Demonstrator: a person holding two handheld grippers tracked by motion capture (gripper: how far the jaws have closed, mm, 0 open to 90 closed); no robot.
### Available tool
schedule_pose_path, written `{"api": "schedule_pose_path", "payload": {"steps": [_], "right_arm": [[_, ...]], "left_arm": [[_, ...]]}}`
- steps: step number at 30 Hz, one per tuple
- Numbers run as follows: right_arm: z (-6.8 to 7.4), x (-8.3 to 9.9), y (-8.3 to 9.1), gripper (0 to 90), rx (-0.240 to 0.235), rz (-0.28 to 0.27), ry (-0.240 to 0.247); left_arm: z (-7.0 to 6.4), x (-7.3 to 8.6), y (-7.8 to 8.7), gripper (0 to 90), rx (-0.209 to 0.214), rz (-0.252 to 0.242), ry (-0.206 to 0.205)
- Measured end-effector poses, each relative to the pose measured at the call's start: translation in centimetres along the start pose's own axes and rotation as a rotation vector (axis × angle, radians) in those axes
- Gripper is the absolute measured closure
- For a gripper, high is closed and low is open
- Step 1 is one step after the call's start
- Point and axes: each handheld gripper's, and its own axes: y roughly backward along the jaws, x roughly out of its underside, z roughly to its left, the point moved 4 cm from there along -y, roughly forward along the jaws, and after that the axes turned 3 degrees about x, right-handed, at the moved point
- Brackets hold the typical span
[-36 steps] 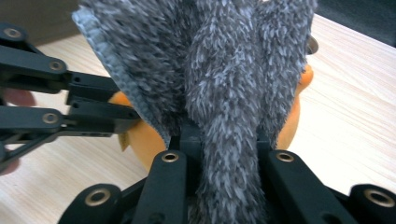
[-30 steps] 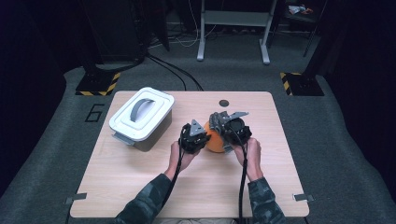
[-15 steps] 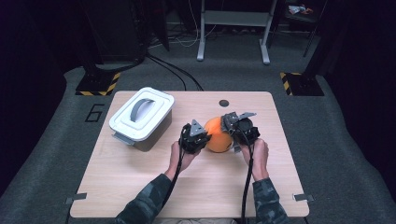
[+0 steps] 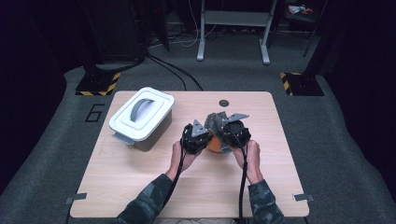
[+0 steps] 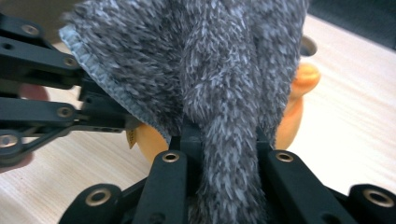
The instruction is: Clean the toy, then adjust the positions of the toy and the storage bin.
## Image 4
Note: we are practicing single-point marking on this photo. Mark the small colourful clutter on shelf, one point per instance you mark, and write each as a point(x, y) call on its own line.
point(299, 9)

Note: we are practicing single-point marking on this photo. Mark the person's right hand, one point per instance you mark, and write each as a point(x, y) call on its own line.
point(252, 161)

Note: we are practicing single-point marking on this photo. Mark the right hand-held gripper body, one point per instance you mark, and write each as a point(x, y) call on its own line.
point(236, 133)

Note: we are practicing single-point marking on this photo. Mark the orange plush toy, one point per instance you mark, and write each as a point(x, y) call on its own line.
point(215, 144)

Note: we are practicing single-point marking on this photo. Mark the white metal desk frame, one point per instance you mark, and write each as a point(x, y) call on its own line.
point(236, 18)

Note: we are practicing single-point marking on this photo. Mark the black stand base striped edge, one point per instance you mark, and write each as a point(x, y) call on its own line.
point(96, 84)
point(303, 84)

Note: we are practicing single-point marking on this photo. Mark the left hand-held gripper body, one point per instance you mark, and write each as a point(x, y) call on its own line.
point(194, 141)

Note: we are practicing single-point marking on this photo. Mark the thin black metal stand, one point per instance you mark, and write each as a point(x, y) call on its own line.
point(312, 37)

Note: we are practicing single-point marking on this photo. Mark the white plastic container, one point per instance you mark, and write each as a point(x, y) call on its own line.
point(141, 113)

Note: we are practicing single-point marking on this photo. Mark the grey fuzzy cloth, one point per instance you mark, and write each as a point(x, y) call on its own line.
point(214, 123)

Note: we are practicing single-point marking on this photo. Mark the grey tape strip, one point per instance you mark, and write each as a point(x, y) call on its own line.
point(303, 197)
point(76, 197)

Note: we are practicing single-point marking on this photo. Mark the black round table grommet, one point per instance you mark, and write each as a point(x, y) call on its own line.
point(223, 103)

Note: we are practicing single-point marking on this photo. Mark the grey plastic storage box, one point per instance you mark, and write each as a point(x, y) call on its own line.
point(157, 135)

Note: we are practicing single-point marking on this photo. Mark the dark cabinet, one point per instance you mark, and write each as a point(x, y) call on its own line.
point(115, 28)

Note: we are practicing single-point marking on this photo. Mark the person's left hand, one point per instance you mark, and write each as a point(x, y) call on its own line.
point(182, 161)

